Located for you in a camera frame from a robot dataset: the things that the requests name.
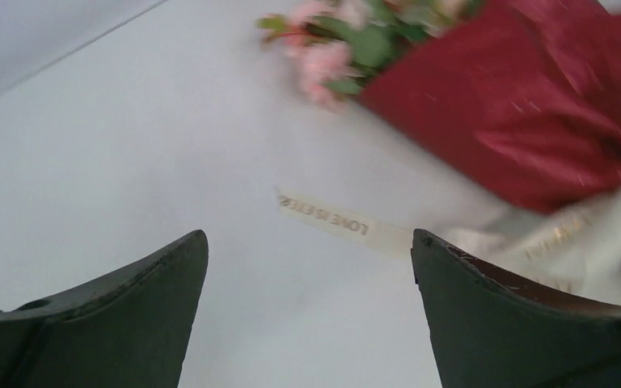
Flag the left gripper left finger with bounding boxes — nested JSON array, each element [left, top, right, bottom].
[[0, 230, 209, 388]]

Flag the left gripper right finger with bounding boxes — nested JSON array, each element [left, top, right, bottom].
[[411, 230, 621, 387]]

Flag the cream ribbon string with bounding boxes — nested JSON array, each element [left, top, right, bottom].
[[275, 179, 621, 312]]

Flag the red wrapping paper sheet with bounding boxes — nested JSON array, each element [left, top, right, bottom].
[[358, 1, 621, 213]]

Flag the pink fake flower stem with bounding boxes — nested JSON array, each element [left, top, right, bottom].
[[256, 1, 371, 110], [396, 0, 486, 36], [307, 1, 440, 78]]

